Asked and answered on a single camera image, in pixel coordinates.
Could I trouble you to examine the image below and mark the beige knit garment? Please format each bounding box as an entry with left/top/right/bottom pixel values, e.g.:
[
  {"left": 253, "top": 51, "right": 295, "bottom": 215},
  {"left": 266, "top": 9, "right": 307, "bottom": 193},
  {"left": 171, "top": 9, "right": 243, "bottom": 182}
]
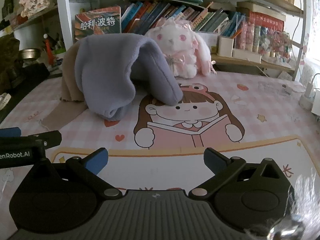
[{"left": 41, "top": 41, "right": 88, "bottom": 130}]

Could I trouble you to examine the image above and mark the white pen holder box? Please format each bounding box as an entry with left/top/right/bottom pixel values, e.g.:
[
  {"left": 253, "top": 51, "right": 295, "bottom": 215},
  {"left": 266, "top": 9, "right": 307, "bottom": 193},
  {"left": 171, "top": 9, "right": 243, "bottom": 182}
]
[{"left": 217, "top": 35, "right": 237, "bottom": 57}]

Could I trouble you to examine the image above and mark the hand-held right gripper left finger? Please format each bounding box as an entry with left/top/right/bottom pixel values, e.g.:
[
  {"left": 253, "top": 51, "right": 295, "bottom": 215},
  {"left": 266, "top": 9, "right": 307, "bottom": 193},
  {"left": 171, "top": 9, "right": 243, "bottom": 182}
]
[{"left": 27, "top": 147, "right": 123, "bottom": 199}]

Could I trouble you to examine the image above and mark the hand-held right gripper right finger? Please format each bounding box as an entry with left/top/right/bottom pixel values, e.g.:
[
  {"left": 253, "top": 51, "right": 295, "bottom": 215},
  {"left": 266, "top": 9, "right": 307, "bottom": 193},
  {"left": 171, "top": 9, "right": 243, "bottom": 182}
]
[{"left": 189, "top": 147, "right": 288, "bottom": 198}]

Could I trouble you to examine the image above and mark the red spined book set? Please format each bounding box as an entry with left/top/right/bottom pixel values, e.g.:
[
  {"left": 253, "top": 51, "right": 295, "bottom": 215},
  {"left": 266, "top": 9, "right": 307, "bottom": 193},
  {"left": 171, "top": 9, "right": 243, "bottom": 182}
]
[{"left": 236, "top": 21, "right": 262, "bottom": 52}]

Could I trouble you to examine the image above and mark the white low box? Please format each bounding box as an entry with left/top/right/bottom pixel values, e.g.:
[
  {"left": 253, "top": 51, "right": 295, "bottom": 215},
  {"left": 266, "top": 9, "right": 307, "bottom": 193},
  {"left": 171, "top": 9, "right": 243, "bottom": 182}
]
[{"left": 232, "top": 47, "right": 262, "bottom": 64}]

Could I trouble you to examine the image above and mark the row of small figurines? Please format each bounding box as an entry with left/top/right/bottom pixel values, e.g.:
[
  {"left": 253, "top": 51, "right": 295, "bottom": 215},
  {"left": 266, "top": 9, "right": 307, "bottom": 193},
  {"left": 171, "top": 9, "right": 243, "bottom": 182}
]
[{"left": 260, "top": 25, "right": 294, "bottom": 59}]

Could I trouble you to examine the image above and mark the white charger plug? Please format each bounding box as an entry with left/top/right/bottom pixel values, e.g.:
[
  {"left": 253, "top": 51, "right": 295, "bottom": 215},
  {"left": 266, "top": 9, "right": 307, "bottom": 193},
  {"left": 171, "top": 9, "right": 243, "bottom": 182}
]
[{"left": 304, "top": 81, "right": 314, "bottom": 98}]

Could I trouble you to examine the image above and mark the metal bowl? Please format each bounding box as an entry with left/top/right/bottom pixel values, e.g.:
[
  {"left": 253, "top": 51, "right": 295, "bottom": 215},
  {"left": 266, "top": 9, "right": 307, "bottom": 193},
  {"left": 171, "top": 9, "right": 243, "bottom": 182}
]
[{"left": 19, "top": 48, "right": 42, "bottom": 62}]

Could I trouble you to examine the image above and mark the white pink plush bunny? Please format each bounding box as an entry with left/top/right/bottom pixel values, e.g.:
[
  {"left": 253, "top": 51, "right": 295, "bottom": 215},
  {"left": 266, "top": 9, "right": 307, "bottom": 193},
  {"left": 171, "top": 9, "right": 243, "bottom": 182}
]
[{"left": 145, "top": 17, "right": 217, "bottom": 78}]

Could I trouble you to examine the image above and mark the red printed box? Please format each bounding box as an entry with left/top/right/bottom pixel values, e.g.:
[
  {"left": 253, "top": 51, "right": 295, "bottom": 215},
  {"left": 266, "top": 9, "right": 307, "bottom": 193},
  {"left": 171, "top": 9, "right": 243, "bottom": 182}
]
[{"left": 250, "top": 11, "right": 285, "bottom": 33}]

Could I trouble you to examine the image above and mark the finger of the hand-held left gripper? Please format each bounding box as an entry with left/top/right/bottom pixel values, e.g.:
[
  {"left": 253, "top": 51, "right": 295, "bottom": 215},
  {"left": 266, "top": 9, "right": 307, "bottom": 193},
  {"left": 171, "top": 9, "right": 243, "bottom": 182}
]
[
  {"left": 0, "top": 127, "right": 22, "bottom": 137},
  {"left": 0, "top": 130, "right": 62, "bottom": 148}
]

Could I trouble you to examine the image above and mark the row of books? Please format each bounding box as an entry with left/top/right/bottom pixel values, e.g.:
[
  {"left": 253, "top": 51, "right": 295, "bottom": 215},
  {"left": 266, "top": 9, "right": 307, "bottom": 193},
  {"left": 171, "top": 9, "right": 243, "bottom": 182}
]
[{"left": 121, "top": 1, "right": 242, "bottom": 37}]

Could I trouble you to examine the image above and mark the pink cartoon desk mat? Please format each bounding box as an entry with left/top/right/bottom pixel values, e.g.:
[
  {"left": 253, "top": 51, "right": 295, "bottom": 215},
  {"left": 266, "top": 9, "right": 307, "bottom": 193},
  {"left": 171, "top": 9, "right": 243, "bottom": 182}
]
[{"left": 0, "top": 70, "right": 320, "bottom": 240}]

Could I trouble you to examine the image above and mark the white wristwatch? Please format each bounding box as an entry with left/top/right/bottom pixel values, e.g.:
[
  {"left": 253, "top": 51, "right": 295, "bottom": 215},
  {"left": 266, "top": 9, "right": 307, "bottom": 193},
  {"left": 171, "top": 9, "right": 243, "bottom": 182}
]
[{"left": 0, "top": 92, "right": 12, "bottom": 110}]

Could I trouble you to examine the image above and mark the lavender grey knit garment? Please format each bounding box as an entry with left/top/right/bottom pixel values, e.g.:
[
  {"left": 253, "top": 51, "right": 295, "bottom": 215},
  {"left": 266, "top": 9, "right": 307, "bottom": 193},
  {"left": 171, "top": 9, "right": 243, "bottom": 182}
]
[{"left": 74, "top": 34, "right": 184, "bottom": 122}]

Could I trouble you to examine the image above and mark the red tassel ornament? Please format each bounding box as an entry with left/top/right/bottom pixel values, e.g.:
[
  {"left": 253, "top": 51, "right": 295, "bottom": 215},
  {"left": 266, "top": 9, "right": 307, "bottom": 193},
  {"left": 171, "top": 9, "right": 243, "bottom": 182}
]
[{"left": 42, "top": 34, "right": 54, "bottom": 65}]

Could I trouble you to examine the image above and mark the orange boxed book set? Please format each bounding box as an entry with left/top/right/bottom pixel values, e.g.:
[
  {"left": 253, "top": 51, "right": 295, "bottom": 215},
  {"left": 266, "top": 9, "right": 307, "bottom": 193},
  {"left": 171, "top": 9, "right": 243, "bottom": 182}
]
[{"left": 74, "top": 6, "right": 122, "bottom": 43}]

